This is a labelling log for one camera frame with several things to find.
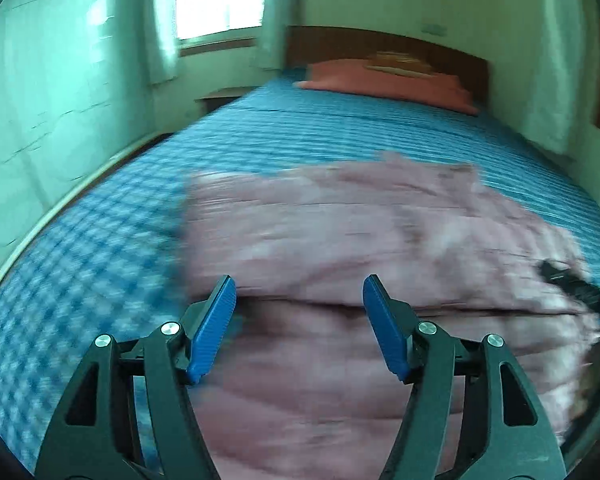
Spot pink quilted down jacket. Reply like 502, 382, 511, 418
184, 154, 598, 479

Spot blue plaid bed sheet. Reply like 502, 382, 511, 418
0, 70, 600, 469

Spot green curtain right side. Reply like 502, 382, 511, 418
521, 0, 600, 157

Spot brown patterned small cushion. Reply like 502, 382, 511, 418
365, 51, 434, 77

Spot orange red pillow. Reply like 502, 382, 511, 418
294, 58, 479, 116

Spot dark wooden nightstand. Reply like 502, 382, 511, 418
197, 86, 256, 115

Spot dark wooden headboard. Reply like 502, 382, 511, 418
284, 25, 490, 106

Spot frosted glass wardrobe doors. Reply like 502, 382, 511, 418
0, 0, 155, 267

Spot green curtain beside headboard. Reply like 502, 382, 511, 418
256, 0, 302, 70

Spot green curtain left of window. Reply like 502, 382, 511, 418
143, 0, 178, 86

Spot wall power outlet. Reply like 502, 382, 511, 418
422, 23, 448, 37

